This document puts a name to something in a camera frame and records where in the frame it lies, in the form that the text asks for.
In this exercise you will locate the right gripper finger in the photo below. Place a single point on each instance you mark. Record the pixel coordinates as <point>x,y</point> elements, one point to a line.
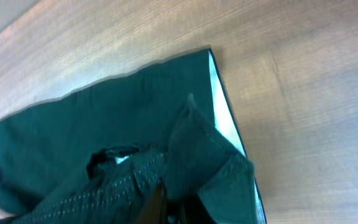
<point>155,209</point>

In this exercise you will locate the black shorts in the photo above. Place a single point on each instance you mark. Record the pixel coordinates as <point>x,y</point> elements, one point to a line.
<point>96,155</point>

